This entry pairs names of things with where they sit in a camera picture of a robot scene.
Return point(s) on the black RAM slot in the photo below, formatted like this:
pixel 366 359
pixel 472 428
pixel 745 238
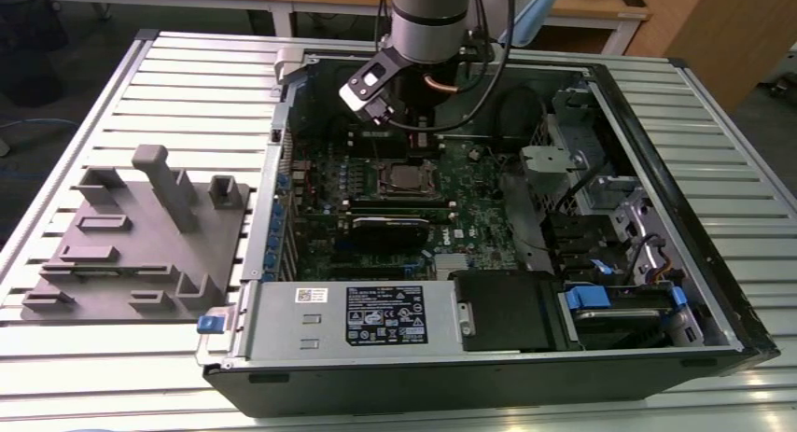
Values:
pixel 388 155
pixel 388 150
pixel 388 146
pixel 388 141

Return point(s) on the CPU socket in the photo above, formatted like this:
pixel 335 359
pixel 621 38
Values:
pixel 406 198

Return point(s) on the round coin battery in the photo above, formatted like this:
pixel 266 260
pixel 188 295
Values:
pixel 474 155

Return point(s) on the green RAM stick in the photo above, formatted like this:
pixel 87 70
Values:
pixel 398 213

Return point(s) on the silver metal drive cage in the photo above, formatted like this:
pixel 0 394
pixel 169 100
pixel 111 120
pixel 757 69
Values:
pixel 573 129

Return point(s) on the green motherboard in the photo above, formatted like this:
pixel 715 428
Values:
pixel 486 217

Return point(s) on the black graphics card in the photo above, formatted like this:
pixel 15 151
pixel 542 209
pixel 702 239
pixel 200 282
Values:
pixel 386 238

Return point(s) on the small silver heat sink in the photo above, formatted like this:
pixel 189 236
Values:
pixel 451 261

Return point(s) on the black plastic shroud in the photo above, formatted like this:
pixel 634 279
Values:
pixel 510 310

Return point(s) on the hard disk in blue carrier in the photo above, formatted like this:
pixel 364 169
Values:
pixel 587 299

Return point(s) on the silver power supply unit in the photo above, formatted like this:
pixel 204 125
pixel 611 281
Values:
pixel 280 320

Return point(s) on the grey parts rack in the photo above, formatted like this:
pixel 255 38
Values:
pixel 149 245

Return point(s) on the wooden cabinet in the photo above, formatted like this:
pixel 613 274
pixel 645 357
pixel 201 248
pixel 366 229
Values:
pixel 734 31

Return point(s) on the blue case latch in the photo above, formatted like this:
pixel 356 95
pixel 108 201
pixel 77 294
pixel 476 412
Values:
pixel 209 324

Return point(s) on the black chair base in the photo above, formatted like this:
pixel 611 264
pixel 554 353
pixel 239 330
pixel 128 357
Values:
pixel 784 84

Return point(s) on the black office chair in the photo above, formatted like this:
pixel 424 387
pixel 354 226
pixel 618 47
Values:
pixel 31 54

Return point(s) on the black PC case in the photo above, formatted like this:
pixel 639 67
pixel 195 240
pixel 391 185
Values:
pixel 435 390

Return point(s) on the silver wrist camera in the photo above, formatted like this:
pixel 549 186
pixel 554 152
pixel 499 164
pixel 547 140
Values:
pixel 367 84

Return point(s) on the silver metal bracket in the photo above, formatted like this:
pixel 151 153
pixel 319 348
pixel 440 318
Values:
pixel 547 159

